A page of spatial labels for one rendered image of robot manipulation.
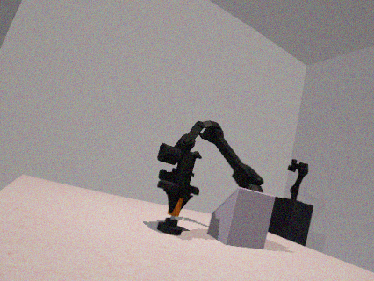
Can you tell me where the orange knob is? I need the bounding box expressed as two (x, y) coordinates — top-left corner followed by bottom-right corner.
(167, 198), (183, 217)

